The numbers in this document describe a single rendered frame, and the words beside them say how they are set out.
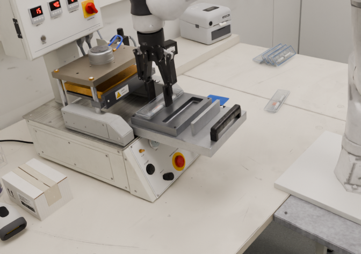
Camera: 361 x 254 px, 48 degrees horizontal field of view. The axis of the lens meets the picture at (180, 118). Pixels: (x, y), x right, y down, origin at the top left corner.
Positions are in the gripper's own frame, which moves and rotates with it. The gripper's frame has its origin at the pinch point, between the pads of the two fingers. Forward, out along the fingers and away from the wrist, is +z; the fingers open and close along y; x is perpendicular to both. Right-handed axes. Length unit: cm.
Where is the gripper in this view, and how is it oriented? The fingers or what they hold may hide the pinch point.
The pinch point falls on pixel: (159, 94)
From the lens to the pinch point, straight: 123.6
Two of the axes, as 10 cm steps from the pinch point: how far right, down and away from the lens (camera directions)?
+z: 1.1, 8.6, 5.0
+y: 8.3, 2.0, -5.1
